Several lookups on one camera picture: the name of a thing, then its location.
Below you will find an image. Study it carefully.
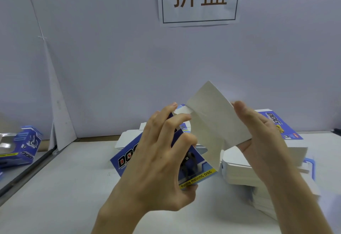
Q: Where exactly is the person's right hand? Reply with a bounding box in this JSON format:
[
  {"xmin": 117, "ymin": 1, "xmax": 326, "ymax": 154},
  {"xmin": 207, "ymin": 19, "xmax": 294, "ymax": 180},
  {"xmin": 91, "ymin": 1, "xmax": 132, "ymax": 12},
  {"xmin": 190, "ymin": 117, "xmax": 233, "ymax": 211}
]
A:
[{"xmin": 232, "ymin": 101, "xmax": 300, "ymax": 188}]

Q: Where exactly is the person's left hand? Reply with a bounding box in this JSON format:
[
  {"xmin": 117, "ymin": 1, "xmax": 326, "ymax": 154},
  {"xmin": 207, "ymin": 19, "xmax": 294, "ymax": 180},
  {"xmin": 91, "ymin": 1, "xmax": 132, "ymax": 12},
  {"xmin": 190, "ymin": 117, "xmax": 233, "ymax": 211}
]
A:
[{"xmin": 98, "ymin": 102, "xmax": 199, "ymax": 222}]

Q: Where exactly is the stack of boxes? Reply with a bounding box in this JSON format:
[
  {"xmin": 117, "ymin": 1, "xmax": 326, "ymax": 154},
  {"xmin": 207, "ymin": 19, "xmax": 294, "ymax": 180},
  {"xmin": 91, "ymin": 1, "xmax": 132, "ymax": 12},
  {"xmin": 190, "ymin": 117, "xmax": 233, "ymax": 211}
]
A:
[
  {"xmin": 220, "ymin": 109, "xmax": 322, "ymax": 221},
  {"xmin": 114, "ymin": 122, "xmax": 146, "ymax": 152}
]

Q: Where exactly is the blue dog-print cardboard box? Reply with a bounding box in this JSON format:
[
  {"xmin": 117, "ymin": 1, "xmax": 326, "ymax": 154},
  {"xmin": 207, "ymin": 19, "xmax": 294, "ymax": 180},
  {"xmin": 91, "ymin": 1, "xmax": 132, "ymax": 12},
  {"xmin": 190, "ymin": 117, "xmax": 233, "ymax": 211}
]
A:
[{"xmin": 110, "ymin": 80, "xmax": 253, "ymax": 191}]

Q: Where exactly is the pile of blue boxes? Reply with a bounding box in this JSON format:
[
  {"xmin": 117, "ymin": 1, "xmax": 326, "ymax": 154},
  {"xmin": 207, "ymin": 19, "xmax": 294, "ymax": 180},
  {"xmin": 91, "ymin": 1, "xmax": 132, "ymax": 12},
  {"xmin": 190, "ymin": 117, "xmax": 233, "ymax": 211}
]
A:
[{"xmin": 0, "ymin": 126, "xmax": 44, "ymax": 169}]

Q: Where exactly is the person's left forearm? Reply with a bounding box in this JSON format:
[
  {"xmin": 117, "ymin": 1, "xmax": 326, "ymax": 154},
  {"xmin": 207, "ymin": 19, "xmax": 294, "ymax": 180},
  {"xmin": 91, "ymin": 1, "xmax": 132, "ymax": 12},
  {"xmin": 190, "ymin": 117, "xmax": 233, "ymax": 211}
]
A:
[{"xmin": 91, "ymin": 210, "xmax": 146, "ymax": 234}]

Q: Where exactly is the person's right forearm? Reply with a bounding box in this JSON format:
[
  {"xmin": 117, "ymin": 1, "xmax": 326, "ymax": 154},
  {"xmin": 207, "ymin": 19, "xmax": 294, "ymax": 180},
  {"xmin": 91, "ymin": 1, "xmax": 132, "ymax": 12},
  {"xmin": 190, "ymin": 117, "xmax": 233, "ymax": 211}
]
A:
[{"xmin": 265, "ymin": 159, "xmax": 335, "ymax": 234}]

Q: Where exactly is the white paper wall sign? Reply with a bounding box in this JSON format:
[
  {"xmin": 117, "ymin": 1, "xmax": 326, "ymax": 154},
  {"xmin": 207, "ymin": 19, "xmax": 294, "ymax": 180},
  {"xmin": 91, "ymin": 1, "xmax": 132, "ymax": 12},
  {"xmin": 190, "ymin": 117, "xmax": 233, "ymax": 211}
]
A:
[{"xmin": 157, "ymin": 0, "xmax": 244, "ymax": 27}]

